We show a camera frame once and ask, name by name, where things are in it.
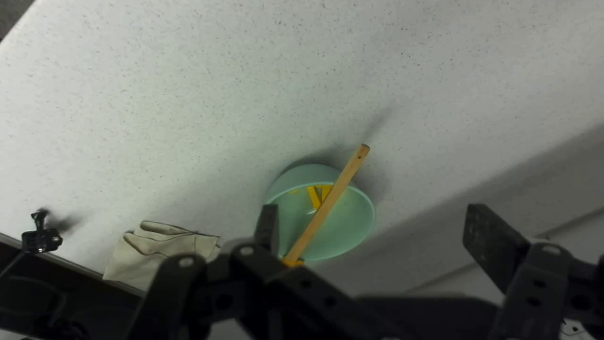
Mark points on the yellow food pieces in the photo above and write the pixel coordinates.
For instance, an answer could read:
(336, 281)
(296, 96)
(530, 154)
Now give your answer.
(315, 194)

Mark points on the wooden spatula with yellow head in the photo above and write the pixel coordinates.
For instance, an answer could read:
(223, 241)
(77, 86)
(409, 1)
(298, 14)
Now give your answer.
(332, 196)

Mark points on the green bowl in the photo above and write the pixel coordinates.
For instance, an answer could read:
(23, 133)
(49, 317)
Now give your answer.
(345, 228)

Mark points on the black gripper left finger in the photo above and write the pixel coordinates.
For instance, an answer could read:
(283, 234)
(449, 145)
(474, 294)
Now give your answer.
(208, 290)

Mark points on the beige crumpled cloth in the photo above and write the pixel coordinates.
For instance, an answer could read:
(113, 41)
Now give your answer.
(157, 249)

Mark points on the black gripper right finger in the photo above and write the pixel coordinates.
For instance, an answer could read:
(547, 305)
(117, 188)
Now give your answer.
(540, 290)

